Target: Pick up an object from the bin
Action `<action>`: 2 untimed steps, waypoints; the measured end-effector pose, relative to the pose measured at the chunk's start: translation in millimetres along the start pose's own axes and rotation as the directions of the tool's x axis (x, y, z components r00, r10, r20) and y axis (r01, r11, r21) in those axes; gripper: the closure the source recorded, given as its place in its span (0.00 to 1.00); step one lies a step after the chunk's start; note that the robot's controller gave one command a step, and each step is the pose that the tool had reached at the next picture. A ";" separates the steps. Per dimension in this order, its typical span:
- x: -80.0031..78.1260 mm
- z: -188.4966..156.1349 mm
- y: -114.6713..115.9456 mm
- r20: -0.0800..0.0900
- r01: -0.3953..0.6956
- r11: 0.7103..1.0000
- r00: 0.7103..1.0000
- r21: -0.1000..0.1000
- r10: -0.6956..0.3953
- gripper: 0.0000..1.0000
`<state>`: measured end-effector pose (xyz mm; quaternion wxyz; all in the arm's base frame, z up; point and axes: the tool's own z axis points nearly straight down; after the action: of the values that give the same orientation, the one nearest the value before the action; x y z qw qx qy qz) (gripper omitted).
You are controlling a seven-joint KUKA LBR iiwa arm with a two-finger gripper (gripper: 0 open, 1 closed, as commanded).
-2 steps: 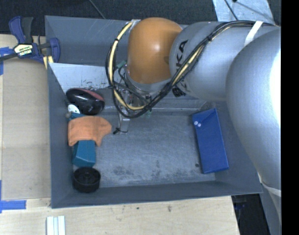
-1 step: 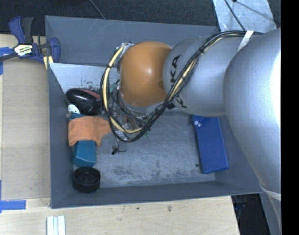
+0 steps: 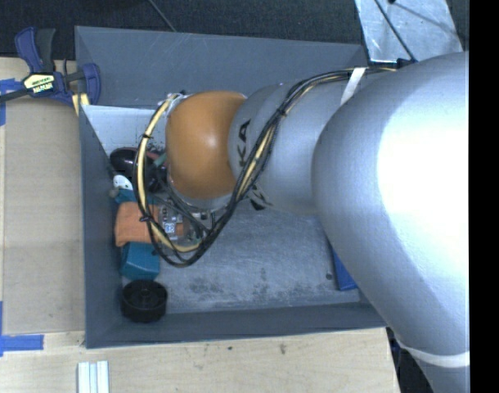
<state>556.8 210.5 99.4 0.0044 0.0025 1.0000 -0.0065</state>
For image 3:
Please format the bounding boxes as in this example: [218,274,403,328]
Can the small white object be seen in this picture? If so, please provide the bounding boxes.
[111,174,135,192]

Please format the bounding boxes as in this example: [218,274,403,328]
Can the pale wood flat board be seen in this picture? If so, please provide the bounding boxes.
[2,99,88,336]

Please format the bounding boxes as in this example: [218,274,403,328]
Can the teal flat block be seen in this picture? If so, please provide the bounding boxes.
[112,190,161,282]

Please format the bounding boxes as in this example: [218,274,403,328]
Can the black round cap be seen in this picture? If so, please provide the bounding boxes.
[119,278,169,324]

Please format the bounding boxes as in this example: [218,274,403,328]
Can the black glossy round object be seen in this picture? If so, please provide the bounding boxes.
[109,147,142,177]

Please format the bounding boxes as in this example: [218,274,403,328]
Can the grey metal bin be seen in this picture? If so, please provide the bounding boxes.
[74,25,388,350]

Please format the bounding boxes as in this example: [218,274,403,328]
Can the orange cloth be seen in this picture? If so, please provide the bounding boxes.
[114,201,154,248]

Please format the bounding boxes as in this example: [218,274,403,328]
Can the blue flat object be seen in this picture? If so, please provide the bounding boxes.
[330,246,359,292]

